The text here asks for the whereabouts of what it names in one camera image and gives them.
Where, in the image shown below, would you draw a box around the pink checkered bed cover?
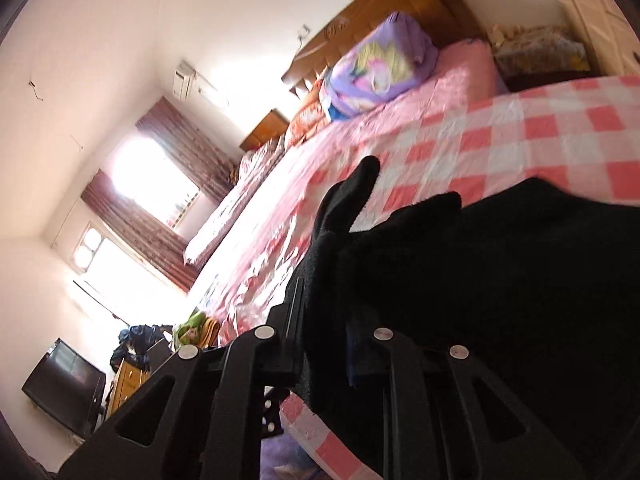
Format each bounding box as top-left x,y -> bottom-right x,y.
187,75 -> 640,480

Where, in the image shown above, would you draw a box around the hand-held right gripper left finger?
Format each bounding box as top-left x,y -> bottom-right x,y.
57,279 -> 307,480

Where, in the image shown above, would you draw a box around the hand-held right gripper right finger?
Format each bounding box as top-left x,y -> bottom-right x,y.
346,324 -> 587,480

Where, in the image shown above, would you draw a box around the green and yellow cloth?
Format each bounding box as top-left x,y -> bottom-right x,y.
172,310 -> 222,350

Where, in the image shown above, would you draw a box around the white air conditioner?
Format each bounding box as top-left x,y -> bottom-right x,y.
172,60 -> 199,101

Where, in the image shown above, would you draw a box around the orange floral pillow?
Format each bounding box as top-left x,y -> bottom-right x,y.
285,77 -> 333,148

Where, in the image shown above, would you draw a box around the bright window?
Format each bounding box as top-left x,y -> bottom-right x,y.
70,222 -> 190,326
107,132 -> 201,228

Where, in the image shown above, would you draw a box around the black pants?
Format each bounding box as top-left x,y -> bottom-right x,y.
285,155 -> 640,480

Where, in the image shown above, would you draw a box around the small pale ornament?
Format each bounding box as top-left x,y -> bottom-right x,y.
491,24 -> 526,45

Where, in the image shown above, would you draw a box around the purple floral folded quilt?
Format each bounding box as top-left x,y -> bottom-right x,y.
318,11 -> 441,122

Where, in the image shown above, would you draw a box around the small wooden cabinet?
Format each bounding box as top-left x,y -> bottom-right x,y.
105,360 -> 152,418

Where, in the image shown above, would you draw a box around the pale floral blanket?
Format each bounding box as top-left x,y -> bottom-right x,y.
182,137 -> 287,267

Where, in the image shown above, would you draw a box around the black television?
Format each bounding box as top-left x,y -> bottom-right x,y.
21,338 -> 107,436

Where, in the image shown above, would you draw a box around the pile of dark clothes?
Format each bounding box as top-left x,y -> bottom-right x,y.
110,324 -> 173,367

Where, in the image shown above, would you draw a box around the brown patterned curtain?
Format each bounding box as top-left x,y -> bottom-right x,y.
135,97 -> 242,187
81,170 -> 202,293

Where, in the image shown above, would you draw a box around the light wooden wardrobe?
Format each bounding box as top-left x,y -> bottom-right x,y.
532,0 -> 640,78

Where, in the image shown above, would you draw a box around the nightstand with floral cloth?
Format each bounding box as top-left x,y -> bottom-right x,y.
492,27 -> 592,92

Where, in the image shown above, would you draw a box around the purple floral bed skirt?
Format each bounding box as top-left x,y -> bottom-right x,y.
260,435 -> 321,480

